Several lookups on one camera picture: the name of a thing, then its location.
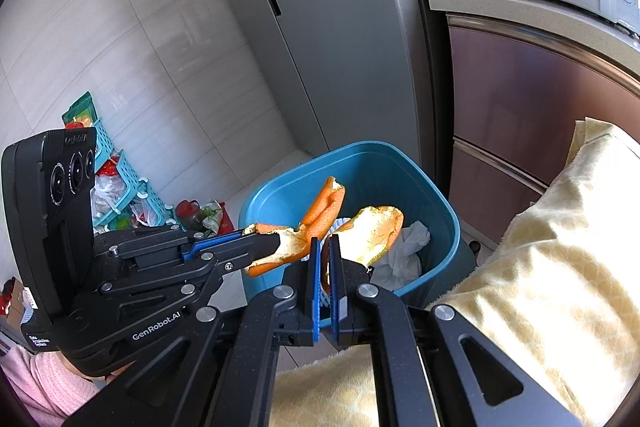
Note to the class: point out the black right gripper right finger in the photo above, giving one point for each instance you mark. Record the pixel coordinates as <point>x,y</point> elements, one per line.
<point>432,367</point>

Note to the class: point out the crumpled white tissue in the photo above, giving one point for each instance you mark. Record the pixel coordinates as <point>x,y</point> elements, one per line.
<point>401,265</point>

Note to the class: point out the blue plastic trash bin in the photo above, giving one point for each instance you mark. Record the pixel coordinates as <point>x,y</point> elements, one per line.
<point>374,173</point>

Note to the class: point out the brown kitchen base cabinets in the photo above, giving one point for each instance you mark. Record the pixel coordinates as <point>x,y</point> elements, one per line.
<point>518,92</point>

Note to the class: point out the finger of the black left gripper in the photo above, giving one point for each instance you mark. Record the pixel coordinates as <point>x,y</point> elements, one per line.
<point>215,242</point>
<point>241,253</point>

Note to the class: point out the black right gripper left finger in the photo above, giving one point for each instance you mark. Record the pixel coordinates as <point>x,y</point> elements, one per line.
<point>215,369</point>

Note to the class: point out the white countertop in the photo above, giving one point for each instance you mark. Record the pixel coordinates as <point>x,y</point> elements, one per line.
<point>587,31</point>

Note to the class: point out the yellow checkered tablecloth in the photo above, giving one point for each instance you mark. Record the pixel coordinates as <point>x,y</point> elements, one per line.
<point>560,294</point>

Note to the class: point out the pink sleeved left forearm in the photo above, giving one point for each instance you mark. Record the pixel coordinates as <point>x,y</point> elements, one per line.
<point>49,390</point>

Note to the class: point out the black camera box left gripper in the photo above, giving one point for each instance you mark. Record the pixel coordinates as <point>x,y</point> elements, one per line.
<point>46,185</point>

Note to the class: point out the long orange peel strip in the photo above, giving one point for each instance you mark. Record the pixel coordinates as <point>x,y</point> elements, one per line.
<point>295,243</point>

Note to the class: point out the teal plastic basket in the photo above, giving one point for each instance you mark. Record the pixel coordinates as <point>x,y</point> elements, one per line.
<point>120,192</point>

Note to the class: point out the grey refrigerator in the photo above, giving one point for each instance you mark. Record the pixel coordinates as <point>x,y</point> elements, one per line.
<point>343,71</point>

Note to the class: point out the curved orange peel piece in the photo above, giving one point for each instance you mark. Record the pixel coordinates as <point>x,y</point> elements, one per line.
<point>364,238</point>

